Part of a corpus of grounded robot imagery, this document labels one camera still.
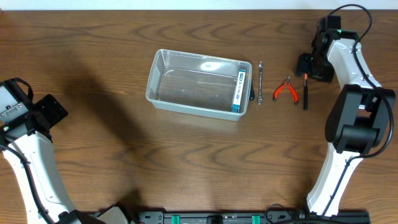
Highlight black handled small hammer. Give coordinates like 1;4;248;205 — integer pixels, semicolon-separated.
303;73;308;110

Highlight blue white cardboard box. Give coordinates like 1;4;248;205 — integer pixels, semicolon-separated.
231;70;246;113

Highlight clear plastic container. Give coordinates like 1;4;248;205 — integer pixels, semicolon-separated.
146;49;252;121

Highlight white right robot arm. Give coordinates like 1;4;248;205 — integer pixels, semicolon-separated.
295;15;396;217

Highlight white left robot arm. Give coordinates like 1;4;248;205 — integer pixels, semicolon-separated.
1;78;100;223

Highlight silver combination wrench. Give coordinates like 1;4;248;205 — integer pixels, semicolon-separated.
257;61;263;105

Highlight black yellow screwdriver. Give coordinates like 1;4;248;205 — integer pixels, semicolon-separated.
249;84;255;101

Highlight red handled pliers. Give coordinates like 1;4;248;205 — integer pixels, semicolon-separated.
272;75;300;106

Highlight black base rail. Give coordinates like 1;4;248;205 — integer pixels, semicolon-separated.
93;202;371;224

